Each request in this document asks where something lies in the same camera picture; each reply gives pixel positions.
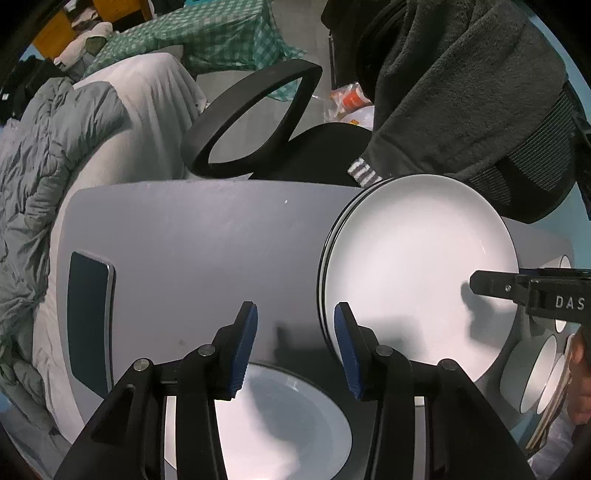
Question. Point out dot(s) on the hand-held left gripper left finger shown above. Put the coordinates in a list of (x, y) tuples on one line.
[(241, 350)]

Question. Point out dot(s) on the orange wooden furniture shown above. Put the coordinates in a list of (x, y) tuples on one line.
[(51, 34)]

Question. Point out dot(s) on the grey quilted duvet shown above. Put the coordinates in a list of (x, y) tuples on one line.
[(46, 175)]

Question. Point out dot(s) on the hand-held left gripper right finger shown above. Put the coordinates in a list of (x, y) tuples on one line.
[(347, 350)]

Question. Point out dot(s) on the green checked cloth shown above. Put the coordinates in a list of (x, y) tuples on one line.
[(207, 32)]

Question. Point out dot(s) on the dark grey fleece garment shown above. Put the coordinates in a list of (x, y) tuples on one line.
[(438, 83)]

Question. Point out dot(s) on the black office chair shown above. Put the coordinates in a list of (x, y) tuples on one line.
[(258, 87)]

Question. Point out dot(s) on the white plate with dark rim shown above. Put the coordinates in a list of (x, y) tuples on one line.
[(415, 277), (319, 273), (323, 272)]

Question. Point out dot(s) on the clear plastic bag with orange item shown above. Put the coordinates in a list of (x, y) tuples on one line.
[(351, 97)]

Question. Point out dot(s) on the pile of clothes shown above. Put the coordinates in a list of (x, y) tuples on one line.
[(85, 46)]

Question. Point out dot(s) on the person's right hand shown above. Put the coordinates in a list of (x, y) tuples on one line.
[(577, 392)]

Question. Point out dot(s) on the dark smartphone with silver edge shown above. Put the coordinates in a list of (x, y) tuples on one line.
[(90, 323)]

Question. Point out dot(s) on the white bowl with dark rim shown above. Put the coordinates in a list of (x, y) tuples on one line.
[(564, 263), (286, 424), (540, 374), (556, 392)]

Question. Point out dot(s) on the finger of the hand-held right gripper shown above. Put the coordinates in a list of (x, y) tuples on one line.
[(498, 285)]

